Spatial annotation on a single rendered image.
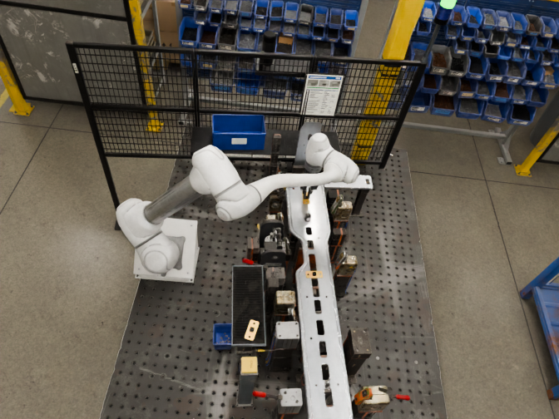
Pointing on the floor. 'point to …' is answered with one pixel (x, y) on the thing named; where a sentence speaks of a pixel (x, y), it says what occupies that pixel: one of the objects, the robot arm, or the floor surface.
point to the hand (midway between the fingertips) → (307, 193)
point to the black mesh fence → (227, 99)
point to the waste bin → (546, 120)
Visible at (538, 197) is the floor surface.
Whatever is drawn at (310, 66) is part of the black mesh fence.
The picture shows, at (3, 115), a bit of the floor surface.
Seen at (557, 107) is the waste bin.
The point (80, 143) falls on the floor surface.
